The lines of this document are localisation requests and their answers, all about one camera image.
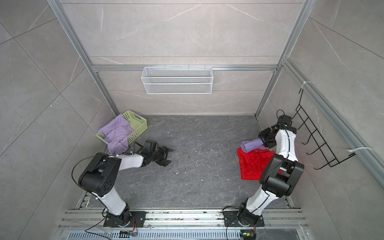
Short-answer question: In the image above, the purple t-shirt with print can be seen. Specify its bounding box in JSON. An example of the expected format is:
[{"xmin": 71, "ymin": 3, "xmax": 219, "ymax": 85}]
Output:
[{"xmin": 241, "ymin": 138, "xmax": 267, "ymax": 153}]

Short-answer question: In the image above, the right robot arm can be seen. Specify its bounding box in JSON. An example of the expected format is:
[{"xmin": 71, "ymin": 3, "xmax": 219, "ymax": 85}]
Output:
[{"xmin": 238, "ymin": 122, "xmax": 305, "ymax": 226}]

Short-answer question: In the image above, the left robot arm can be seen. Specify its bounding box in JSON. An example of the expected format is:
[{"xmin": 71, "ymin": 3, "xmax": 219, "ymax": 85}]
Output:
[{"xmin": 77, "ymin": 146, "xmax": 174, "ymax": 218}]

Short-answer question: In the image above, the red t-shirt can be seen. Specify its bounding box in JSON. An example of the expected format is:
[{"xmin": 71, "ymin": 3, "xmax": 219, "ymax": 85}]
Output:
[{"xmin": 237, "ymin": 148, "xmax": 274, "ymax": 181}]

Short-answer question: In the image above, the light green plastic basket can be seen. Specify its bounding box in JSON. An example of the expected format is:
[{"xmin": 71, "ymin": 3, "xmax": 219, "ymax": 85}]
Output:
[{"xmin": 103, "ymin": 111, "xmax": 148, "ymax": 147}]

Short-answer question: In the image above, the purple t-shirt in basket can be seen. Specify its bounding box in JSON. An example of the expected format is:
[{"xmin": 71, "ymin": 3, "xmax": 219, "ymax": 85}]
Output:
[{"xmin": 98, "ymin": 114, "xmax": 134, "ymax": 155}]

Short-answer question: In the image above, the white zip tie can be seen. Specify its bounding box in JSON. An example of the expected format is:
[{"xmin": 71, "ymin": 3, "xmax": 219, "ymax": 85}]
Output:
[{"xmin": 347, "ymin": 147, "xmax": 374, "ymax": 153}]

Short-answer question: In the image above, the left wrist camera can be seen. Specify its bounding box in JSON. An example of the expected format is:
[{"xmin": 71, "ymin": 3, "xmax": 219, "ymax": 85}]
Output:
[{"xmin": 141, "ymin": 140, "xmax": 158, "ymax": 156}]

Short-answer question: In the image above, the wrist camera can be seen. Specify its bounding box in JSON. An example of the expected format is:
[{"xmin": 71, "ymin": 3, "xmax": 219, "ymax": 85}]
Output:
[
  {"xmin": 141, "ymin": 140, "xmax": 158, "ymax": 156},
  {"xmin": 277, "ymin": 115, "xmax": 292, "ymax": 127}
]

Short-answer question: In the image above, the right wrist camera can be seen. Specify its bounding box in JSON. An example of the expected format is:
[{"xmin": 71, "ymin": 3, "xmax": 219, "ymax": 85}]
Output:
[{"xmin": 277, "ymin": 115, "xmax": 292, "ymax": 127}]

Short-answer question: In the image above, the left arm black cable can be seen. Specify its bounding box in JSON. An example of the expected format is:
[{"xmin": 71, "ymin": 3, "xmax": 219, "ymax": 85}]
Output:
[{"xmin": 71, "ymin": 141, "xmax": 145, "ymax": 193}]

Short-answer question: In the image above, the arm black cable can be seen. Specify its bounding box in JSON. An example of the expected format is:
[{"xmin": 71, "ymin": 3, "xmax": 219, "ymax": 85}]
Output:
[
  {"xmin": 275, "ymin": 109, "xmax": 293, "ymax": 163},
  {"xmin": 71, "ymin": 141, "xmax": 145, "ymax": 193}
]

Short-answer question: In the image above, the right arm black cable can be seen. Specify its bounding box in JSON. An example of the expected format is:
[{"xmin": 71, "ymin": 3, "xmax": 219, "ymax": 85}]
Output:
[{"xmin": 275, "ymin": 109, "xmax": 293, "ymax": 163}]

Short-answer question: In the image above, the black wire hook rack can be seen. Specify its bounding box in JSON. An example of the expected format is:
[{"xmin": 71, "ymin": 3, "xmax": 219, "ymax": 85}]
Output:
[{"xmin": 292, "ymin": 90, "xmax": 356, "ymax": 170}]

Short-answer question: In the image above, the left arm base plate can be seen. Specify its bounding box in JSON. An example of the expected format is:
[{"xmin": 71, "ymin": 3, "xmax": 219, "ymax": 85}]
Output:
[{"xmin": 103, "ymin": 211, "xmax": 147, "ymax": 228}]

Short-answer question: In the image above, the white wire mesh basket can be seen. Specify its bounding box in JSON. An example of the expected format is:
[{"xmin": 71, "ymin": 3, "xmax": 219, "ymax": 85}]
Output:
[{"xmin": 141, "ymin": 67, "xmax": 214, "ymax": 95}]

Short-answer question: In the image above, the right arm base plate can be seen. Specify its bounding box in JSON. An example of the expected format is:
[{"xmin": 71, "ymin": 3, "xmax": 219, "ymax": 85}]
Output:
[{"xmin": 223, "ymin": 210, "xmax": 265, "ymax": 227}]

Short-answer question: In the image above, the aluminium rail at front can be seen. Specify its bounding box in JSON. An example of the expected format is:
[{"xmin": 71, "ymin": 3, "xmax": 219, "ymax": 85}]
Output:
[{"xmin": 54, "ymin": 208, "xmax": 313, "ymax": 240}]

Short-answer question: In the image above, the aluminium frame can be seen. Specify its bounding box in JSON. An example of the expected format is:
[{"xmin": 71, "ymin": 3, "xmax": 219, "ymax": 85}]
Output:
[{"xmin": 48, "ymin": 1, "xmax": 384, "ymax": 186}]

